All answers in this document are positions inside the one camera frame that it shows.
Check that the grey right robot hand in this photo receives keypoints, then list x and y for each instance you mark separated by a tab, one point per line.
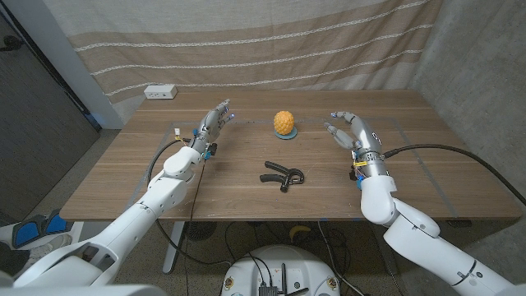
365	135

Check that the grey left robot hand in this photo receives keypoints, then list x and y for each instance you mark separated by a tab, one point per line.
210	125

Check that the black hand grip exerciser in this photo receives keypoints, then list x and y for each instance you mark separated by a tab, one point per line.
269	177

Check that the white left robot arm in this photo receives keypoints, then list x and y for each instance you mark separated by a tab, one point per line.
135	218

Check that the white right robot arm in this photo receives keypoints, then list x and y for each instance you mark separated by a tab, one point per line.
415	242

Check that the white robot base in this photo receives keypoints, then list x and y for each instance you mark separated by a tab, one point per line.
296	263

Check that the white power strip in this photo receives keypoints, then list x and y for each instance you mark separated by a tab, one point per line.
160	91

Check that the orange textured ball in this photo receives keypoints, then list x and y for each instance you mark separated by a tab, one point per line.
284	122

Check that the teal round coaster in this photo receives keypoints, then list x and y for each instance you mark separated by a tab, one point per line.
290	136

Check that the beige striped curtain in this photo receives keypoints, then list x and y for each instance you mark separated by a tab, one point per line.
246	53

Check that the black floor fan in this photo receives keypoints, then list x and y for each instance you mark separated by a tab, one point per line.
200	230

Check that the yellow banana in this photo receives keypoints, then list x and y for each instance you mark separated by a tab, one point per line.
296	230

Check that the white table leg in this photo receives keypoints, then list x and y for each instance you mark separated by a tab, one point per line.
172	251

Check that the black antenna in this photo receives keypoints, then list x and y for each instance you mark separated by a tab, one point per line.
283	277

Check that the dark grey door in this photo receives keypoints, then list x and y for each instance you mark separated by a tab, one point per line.
37	135

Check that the white sneaker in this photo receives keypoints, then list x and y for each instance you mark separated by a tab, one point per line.
49	246

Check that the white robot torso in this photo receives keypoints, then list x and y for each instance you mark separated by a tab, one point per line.
82	291

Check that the white door frame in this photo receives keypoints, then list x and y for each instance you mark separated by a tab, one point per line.
61	53

